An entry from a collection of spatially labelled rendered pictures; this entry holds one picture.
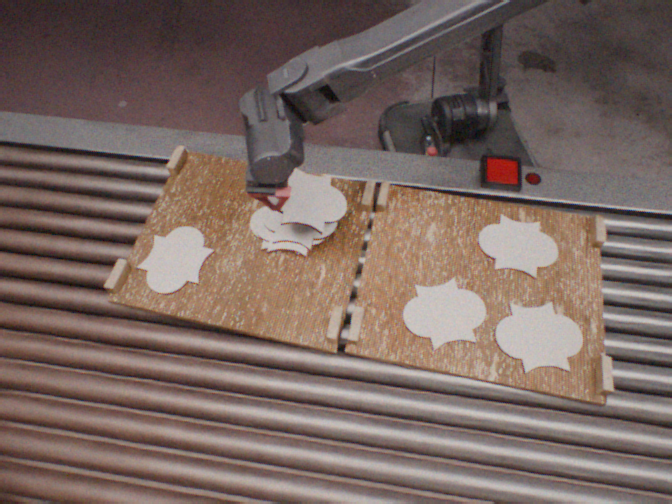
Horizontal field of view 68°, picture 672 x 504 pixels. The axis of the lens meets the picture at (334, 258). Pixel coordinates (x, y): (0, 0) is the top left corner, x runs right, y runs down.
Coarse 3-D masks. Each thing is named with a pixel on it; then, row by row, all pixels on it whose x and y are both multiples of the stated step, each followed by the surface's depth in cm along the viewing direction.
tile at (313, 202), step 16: (304, 176) 86; (304, 192) 85; (320, 192) 85; (336, 192) 86; (288, 208) 82; (304, 208) 83; (320, 208) 84; (336, 208) 85; (304, 224) 82; (320, 224) 83
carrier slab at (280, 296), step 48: (192, 192) 97; (240, 192) 97; (144, 240) 92; (240, 240) 91; (336, 240) 91; (144, 288) 87; (192, 288) 87; (240, 288) 87; (288, 288) 86; (336, 288) 86; (288, 336) 82
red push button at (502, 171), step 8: (488, 160) 100; (496, 160) 100; (504, 160) 100; (488, 168) 99; (496, 168) 99; (504, 168) 99; (512, 168) 99; (488, 176) 98; (496, 176) 98; (504, 176) 98; (512, 176) 98
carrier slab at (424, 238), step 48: (432, 192) 96; (384, 240) 91; (432, 240) 91; (576, 240) 90; (384, 288) 86; (480, 288) 86; (528, 288) 85; (576, 288) 85; (384, 336) 82; (480, 336) 81; (528, 384) 77; (576, 384) 77
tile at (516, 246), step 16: (496, 224) 91; (512, 224) 91; (528, 224) 91; (480, 240) 89; (496, 240) 89; (512, 240) 89; (528, 240) 89; (544, 240) 89; (496, 256) 88; (512, 256) 88; (528, 256) 88; (544, 256) 88; (528, 272) 86
